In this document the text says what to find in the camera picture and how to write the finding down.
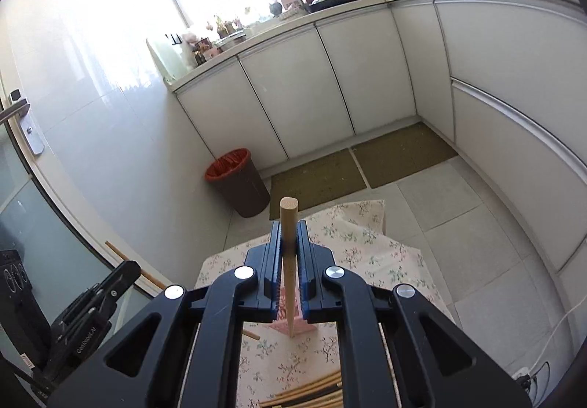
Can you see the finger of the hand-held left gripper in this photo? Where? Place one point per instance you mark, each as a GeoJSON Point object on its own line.
{"type": "Point", "coordinates": [124, 277]}

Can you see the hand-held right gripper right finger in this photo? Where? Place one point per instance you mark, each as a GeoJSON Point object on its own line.
{"type": "Point", "coordinates": [303, 302]}

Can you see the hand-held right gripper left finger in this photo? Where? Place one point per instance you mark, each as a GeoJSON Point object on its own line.
{"type": "Point", "coordinates": [276, 302]}

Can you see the pink chopstick holder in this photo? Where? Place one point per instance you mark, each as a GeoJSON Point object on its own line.
{"type": "Point", "coordinates": [300, 329]}

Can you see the light wooden chopstick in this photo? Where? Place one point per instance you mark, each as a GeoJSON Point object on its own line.
{"type": "Point", "coordinates": [289, 220]}

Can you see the long wooden stick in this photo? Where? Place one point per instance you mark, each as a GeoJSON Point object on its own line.
{"type": "Point", "coordinates": [117, 252]}

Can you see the floral tablecloth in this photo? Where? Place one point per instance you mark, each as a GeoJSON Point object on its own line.
{"type": "Point", "coordinates": [367, 252]}

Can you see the black appliance with dials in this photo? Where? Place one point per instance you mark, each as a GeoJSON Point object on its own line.
{"type": "Point", "coordinates": [13, 288]}

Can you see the pile of wooden chopsticks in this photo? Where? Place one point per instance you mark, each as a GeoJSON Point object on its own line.
{"type": "Point", "coordinates": [312, 389]}

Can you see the brown trash bin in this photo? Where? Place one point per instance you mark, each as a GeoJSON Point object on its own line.
{"type": "Point", "coordinates": [243, 192]}

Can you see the glass sliding door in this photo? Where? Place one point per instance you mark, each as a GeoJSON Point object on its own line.
{"type": "Point", "coordinates": [27, 215]}

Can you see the translucent cutting board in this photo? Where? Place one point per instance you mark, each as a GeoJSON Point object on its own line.
{"type": "Point", "coordinates": [165, 57]}

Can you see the white power strip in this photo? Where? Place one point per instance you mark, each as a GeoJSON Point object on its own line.
{"type": "Point", "coordinates": [525, 375]}

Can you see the white kitchen cabinets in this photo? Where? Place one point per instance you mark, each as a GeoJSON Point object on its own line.
{"type": "Point", "coordinates": [367, 68]}

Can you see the group of small bottles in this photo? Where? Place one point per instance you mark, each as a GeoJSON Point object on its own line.
{"type": "Point", "coordinates": [206, 45]}

